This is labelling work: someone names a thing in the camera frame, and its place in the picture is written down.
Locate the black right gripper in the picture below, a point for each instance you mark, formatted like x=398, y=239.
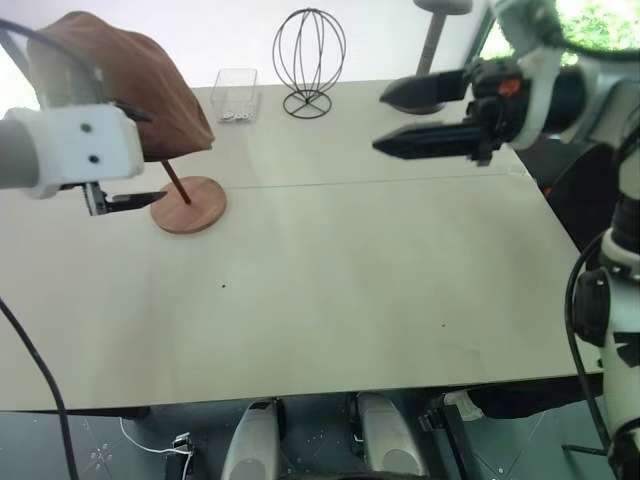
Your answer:
x=492, y=112

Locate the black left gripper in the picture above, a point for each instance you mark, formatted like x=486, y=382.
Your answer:
x=95, y=199

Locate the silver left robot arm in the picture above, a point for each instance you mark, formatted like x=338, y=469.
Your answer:
x=15, y=155

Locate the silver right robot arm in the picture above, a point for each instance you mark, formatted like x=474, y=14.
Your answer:
x=614, y=350

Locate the brown cap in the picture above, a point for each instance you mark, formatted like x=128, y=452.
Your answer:
x=135, y=85

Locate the wooden hat stand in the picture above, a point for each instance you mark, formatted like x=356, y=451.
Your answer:
x=192, y=207

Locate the grey mushroom hat stand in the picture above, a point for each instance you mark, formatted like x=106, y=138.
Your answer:
x=434, y=35

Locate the small white pieces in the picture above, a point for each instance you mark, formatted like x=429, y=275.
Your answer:
x=237, y=117

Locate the clear plastic box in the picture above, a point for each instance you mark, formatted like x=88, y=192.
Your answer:
x=236, y=95

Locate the small black floor device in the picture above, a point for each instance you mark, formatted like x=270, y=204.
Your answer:
x=182, y=443

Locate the grey rounded shell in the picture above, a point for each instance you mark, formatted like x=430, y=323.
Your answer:
x=252, y=440
x=390, y=435

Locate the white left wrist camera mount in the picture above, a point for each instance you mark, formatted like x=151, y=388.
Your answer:
x=75, y=145

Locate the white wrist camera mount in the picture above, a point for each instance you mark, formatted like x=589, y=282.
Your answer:
x=75, y=145
x=535, y=65

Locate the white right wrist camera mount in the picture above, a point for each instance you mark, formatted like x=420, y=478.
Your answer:
x=535, y=65

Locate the black table frame leg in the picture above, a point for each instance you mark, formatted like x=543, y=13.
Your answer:
x=452, y=430

